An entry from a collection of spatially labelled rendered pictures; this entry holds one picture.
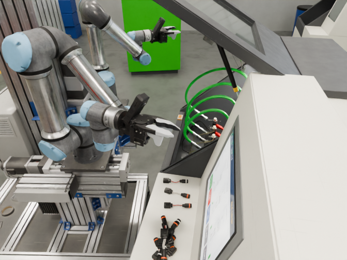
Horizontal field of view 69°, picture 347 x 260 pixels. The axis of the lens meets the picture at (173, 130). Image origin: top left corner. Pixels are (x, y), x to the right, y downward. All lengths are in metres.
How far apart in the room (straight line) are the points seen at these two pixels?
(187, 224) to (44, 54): 0.84
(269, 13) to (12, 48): 7.62
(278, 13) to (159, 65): 4.48
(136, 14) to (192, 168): 3.59
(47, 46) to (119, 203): 1.50
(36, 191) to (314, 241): 1.23
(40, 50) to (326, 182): 0.91
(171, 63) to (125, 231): 3.42
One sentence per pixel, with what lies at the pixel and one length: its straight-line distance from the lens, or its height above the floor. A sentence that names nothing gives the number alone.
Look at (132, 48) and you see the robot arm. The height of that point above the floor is 1.42.
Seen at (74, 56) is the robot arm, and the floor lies 1.58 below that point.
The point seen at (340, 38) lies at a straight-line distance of 4.19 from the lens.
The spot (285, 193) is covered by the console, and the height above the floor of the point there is 1.55.
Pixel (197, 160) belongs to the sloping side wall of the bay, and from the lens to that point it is 1.22.
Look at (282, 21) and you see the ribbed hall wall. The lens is 8.39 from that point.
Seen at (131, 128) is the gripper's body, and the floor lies 1.44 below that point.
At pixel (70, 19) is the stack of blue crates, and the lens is 7.43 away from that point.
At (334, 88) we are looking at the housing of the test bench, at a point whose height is 1.50.
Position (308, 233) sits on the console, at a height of 1.55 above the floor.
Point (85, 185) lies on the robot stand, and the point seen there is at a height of 0.87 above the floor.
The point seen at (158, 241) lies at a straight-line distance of 1.05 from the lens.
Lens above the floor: 1.91
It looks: 35 degrees down
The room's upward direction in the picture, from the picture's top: straight up
